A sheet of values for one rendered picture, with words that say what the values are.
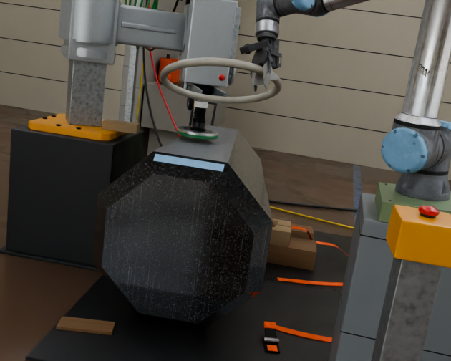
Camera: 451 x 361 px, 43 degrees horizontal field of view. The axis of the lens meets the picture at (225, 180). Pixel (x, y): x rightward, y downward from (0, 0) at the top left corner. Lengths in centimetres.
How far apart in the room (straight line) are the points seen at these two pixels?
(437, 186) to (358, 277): 42
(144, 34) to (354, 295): 204
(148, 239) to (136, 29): 135
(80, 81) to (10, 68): 589
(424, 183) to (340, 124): 581
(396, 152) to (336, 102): 594
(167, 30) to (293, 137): 468
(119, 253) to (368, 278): 118
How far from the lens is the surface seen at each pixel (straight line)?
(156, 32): 345
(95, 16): 331
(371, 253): 200
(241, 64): 208
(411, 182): 208
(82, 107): 342
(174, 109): 585
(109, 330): 271
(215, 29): 285
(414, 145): 187
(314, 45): 781
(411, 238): 113
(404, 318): 122
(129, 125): 333
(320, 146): 789
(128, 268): 269
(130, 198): 258
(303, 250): 369
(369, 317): 209
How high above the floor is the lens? 136
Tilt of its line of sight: 14 degrees down
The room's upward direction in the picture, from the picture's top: 8 degrees clockwise
